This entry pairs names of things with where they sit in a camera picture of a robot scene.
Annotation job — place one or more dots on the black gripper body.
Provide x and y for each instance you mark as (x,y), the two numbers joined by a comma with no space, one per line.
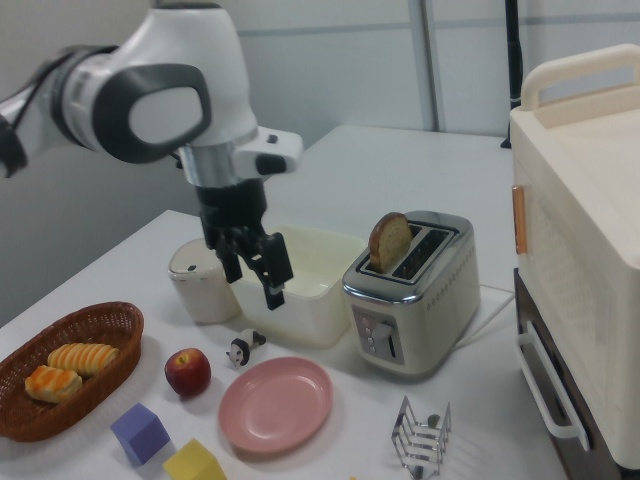
(232,210)

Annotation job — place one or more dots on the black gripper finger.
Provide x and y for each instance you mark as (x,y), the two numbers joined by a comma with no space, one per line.
(274,265)
(231,265)

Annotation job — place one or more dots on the brown-crusted bread slice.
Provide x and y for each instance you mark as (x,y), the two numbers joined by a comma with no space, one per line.
(390,242)

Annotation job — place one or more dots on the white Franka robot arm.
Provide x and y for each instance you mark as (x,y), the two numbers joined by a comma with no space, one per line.
(190,55)

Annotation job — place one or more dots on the cream and chrome toaster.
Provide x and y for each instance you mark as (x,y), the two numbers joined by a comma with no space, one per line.
(420,310)

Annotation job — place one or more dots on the long striped bread roll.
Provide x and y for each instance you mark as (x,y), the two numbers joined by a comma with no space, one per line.
(82,357)

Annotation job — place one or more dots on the small cream lidded bin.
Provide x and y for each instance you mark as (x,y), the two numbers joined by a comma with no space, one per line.
(200,292)

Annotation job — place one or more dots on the cream open plastic box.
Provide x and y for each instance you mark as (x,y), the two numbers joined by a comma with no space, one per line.
(310,310)

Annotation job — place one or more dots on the panda figurine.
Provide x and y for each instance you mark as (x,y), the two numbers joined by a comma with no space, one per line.
(242,350)

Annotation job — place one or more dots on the red apple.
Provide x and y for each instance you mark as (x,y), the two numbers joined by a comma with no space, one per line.
(187,372)

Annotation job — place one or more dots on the brown wicker basket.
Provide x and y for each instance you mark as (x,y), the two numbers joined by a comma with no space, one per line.
(115,330)

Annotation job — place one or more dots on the pink plate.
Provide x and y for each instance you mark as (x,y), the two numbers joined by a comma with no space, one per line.
(275,405)

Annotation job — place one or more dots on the purple cube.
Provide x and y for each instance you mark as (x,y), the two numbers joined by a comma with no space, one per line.
(140,435)

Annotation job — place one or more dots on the yellow cube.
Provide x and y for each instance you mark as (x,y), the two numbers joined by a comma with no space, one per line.
(192,462)

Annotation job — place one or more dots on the square striped pastry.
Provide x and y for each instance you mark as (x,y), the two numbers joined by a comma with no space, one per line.
(52,384)

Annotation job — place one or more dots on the silver metal toast rack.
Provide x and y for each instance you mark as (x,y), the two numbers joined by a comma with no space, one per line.
(407,440)

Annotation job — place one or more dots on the black pole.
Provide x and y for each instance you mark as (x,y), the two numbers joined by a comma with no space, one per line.
(512,60)

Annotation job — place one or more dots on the grey partition post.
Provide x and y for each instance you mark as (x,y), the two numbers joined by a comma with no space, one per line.
(430,65)

